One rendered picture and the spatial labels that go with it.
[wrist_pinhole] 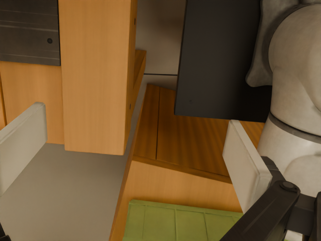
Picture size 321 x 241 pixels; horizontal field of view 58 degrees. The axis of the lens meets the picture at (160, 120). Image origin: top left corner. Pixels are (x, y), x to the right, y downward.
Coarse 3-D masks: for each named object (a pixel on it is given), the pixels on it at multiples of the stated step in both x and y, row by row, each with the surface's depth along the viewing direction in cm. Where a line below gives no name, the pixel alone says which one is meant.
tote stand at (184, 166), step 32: (160, 96) 140; (160, 128) 106; (192, 128) 114; (224, 128) 123; (256, 128) 135; (128, 160) 125; (160, 160) 85; (192, 160) 90; (128, 192) 85; (160, 192) 85; (192, 192) 85; (224, 192) 85
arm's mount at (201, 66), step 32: (192, 0) 56; (224, 0) 55; (256, 0) 55; (192, 32) 58; (224, 32) 58; (256, 32) 58; (192, 64) 60; (224, 64) 60; (192, 96) 63; (224, 96) 63; (256, 96) 63
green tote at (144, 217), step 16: (128, 208) 84; (144, 208) 83; (160, 208) 84; (176, 208) 84; (192, 208) 86; (208, 208) 87; (128, 224) 77; (144, 224) 77; (160, 224) 78; (176, 224) 79; (192, 224) 80; (208, 224) 81; (224, 224) 82; (128, 240) 71; (144, 240) 72; (160, 240) 73; (176, 240) 73; (192, 240) 75; (208, 240) 75
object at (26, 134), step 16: (32, 112) 18; (16, 128) 16; (32, 128) 18; (0, 144) 15; (16, 144) 16; (32, 144) 19; (0, 160) 15; (16, 160) 16; (0, 176) 15; (16, 176) 17; (0, 192) 15
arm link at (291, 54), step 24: (288, 24) 48; (312, 24) 41; (288, 48) 44; (312, 48) 38; (288, 72) 44; (312, 72) 38; (288, 96) 43; (312, 96) 39; (288, 120) 44; (312, 120) 41
